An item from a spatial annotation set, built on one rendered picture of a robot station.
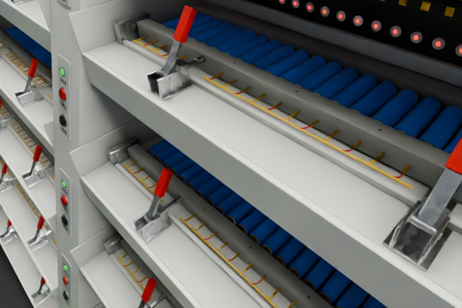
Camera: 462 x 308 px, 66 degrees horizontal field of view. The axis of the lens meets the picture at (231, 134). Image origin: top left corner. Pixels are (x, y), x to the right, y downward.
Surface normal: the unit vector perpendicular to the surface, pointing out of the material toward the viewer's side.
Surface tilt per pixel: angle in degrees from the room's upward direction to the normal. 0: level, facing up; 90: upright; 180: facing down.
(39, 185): 18
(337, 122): 108
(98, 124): 90
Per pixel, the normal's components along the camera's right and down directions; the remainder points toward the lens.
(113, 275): -0.03, -0.77
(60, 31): -0.69, 0.19
